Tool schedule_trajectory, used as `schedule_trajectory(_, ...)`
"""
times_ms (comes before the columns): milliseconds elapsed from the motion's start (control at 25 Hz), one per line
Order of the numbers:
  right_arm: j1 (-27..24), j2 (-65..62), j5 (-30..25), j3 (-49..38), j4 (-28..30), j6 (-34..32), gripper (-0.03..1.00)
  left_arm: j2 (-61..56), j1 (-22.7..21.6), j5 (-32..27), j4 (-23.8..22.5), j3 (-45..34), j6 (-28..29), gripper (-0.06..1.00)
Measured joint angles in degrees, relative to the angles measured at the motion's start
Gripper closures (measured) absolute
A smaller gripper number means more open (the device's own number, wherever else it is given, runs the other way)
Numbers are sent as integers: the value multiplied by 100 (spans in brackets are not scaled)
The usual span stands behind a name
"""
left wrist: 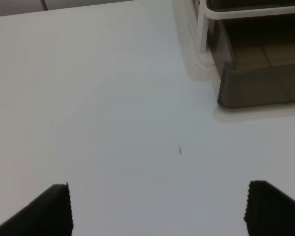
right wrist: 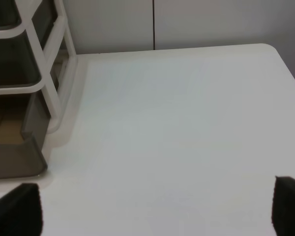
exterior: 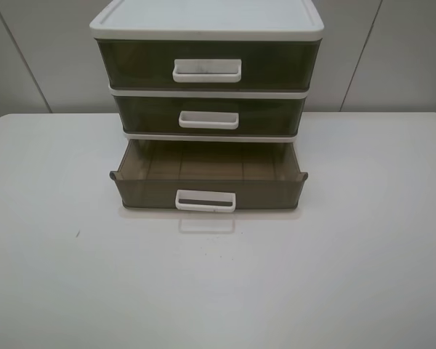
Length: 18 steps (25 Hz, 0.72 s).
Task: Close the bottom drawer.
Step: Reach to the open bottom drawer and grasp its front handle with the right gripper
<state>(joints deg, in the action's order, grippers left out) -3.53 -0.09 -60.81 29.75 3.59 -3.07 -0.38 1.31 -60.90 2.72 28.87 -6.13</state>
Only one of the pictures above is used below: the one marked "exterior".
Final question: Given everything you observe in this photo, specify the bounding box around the smoky brown drawer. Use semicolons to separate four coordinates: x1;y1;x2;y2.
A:
114;96;305;137
110;140;308;212
97;39;320;92

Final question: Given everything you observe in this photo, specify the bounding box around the white plastic drawer cabinet frame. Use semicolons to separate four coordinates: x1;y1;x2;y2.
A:
90;1;324;143

